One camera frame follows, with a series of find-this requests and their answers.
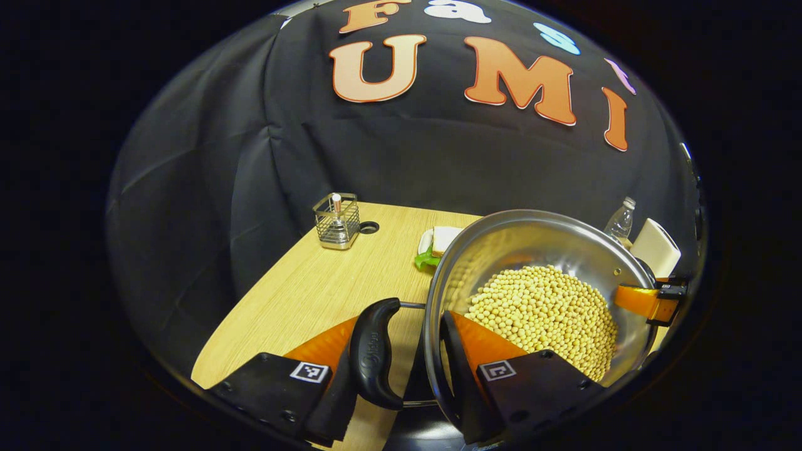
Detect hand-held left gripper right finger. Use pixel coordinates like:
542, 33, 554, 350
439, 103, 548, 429
439, 310, 607, 447

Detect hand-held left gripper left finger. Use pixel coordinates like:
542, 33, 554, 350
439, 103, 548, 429
206, 315, 361, 448

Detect black induction cooktop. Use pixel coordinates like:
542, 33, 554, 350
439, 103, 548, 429
383, 351, 483, 451

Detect stainless steel pot black handle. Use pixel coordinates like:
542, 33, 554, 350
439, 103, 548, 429
348, 209, 660, 439

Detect white toaster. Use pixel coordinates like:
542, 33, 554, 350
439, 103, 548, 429
630, 218, 682, 278

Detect clear plastic water bottle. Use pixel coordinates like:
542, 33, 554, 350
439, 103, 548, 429
605, 196, 637, 248

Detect pile of soybeans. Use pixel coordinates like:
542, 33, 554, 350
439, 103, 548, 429
464, 264, 620, 383

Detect toy sandwich with lettuce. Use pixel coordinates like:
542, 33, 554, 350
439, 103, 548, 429
414, 225, 464, 271

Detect small shaker with pink cap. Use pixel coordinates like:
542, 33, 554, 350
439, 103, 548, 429
330, 193, 345, 242

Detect metal wire mesh basket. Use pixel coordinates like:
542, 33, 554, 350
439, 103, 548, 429
312, 192, 362, 251

